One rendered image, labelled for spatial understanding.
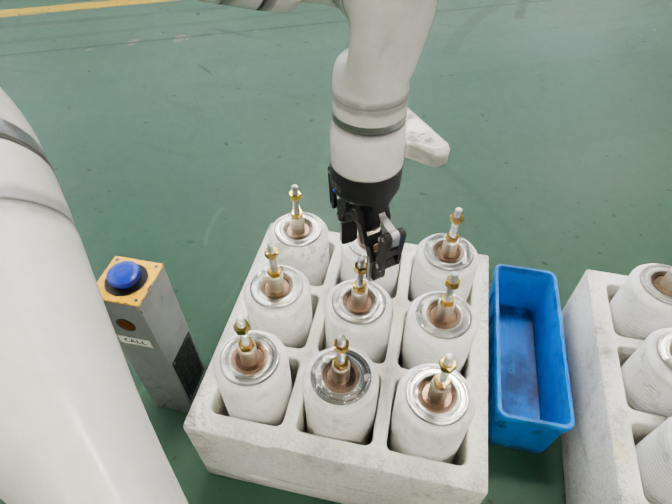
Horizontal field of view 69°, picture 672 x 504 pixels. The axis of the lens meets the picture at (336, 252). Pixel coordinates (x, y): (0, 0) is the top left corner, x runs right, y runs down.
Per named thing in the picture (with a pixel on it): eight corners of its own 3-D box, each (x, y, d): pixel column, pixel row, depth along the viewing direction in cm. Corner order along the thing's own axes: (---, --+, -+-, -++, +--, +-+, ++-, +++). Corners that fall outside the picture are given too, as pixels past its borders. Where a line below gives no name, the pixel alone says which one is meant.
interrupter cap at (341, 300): (359, 336, 64) (359, 333, 64) (320, 302, 68) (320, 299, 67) (397, 303, 68) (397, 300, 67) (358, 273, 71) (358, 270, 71)
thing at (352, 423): (355, 394, 78) (359, 332, 64) (382, 450, 72) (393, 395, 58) (298, 418, 75) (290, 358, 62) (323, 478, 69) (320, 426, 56)
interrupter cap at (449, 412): (454, 362, 62) (455, 360, 61) (478, 419, 57) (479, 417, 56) (397, 374, 61) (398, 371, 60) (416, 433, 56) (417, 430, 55)
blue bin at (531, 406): (549, 460, 78) (577, 430, 69) (479, 446, 79) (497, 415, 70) (536, 309, 97) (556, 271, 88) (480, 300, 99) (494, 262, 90)
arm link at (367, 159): (452, 163, 49) (464, 109, 45) (355, 196, 46) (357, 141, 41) (404, 118, 55) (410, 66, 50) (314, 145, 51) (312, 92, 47)
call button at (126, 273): (134, 296, 61) (129, 286, 59) (105, 291, 62) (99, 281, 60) (149, 272, 64) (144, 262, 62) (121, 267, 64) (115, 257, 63)
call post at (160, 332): (193, 415, 83) (139, 308, 60) (155, 407, 84) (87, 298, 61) (209, 377, 87) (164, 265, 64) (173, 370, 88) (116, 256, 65)
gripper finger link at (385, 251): (380, 232, 49) (370, 260, 55) (389, 246, 49) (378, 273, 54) (403, 224, 50) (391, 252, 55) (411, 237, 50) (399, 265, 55)
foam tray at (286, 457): (459, 531, 71) (488, 494, 58) (208, 473, 76) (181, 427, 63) (467, 315, 96) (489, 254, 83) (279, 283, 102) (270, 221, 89)
